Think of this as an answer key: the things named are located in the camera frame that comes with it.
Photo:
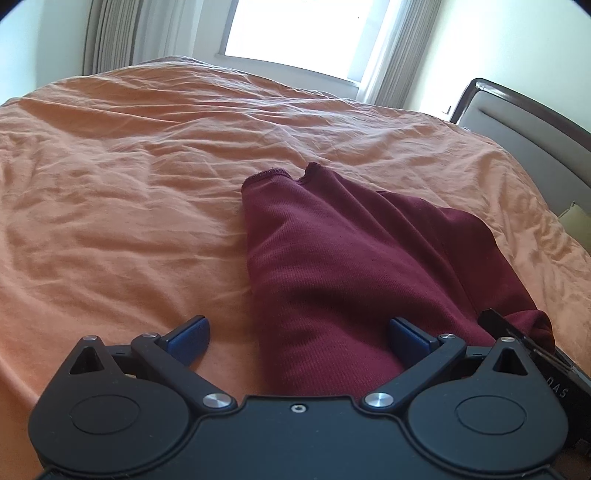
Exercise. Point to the pale yellow pillow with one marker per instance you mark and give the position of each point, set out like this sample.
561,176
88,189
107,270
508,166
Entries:
577,224

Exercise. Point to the beige curtain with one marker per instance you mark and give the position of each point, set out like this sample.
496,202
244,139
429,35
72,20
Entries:
138,32
397,55

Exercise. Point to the window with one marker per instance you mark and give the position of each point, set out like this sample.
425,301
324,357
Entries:
300,32

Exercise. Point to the maroon garment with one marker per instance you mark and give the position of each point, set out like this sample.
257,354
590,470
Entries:
332,258

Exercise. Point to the orange bed cover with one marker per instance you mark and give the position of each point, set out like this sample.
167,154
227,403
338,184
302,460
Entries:
115,184

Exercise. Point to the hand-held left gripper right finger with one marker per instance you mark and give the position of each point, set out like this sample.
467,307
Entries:
408,342

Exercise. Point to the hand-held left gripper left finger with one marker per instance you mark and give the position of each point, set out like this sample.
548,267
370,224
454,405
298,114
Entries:
188,340

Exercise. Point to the padded headboard with wooden frame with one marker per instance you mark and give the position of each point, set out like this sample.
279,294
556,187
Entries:
531,129

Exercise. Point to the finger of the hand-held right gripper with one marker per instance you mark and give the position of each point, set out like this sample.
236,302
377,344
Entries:
496,321

